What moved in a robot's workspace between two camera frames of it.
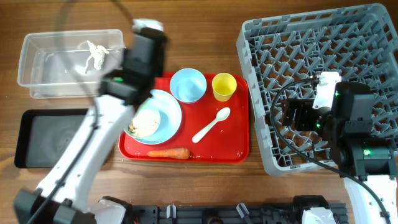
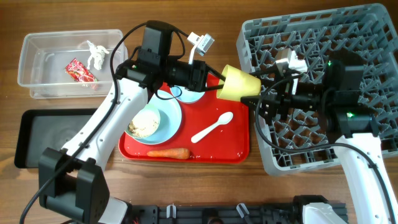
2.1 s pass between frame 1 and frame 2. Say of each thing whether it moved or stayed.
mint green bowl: stayed
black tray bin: stayed
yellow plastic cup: moved
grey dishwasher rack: stayed
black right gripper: moved
